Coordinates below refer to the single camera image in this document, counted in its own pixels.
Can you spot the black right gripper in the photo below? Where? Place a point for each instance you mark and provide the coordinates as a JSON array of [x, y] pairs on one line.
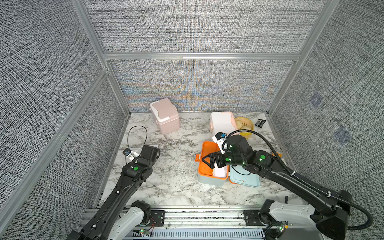
[[217, 154]]

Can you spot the orange tray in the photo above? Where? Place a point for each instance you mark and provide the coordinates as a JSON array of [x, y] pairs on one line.
[[205, 172]]

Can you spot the blue orange first aid box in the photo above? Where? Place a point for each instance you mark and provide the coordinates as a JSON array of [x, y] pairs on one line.
[[239, 176]]

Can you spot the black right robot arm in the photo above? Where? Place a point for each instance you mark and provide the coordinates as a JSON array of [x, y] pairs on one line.
[[331, 213]]

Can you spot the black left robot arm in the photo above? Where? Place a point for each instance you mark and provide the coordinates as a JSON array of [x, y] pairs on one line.
[[106, 223]]

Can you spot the pink first aid box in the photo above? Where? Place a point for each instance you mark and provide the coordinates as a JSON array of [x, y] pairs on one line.
[[166, 116]]

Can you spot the yellow bamboo steamer basket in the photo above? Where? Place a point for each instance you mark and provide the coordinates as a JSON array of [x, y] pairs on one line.
[[244, 124]]

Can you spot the small black wrapper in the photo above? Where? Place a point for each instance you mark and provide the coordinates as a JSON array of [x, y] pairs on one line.
[[260, 123]]

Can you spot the aluminium front rail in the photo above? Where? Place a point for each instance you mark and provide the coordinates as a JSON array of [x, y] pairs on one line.
[[223, 223]]

